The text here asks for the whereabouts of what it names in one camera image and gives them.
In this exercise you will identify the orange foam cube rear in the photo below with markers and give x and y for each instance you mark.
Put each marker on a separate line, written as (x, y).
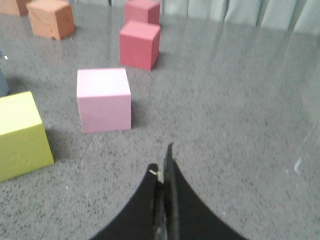
(14, 7)

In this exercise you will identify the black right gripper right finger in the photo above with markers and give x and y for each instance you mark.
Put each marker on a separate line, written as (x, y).
(187, 217)

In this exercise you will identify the white curtain backdrop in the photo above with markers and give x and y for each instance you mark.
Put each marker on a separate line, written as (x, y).
(300, 16)

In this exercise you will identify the pink foam cube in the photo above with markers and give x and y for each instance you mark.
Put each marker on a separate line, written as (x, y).
(104, 99)

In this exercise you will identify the orange damaged foam cube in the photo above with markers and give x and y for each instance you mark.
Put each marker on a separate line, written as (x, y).
(52, 19)

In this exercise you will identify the light blue textured foam cube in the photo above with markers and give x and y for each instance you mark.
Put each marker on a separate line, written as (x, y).
(4, 89)

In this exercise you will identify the yellow foam cube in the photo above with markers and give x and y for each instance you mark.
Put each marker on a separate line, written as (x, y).
(24, 145)

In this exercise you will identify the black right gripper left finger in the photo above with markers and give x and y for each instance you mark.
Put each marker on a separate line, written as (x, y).
(142, 217)

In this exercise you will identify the red foam cube rear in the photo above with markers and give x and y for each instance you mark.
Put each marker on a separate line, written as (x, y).
(145, 11)

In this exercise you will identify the red textured foam cube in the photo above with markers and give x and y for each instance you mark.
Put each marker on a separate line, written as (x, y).
(139, 44)

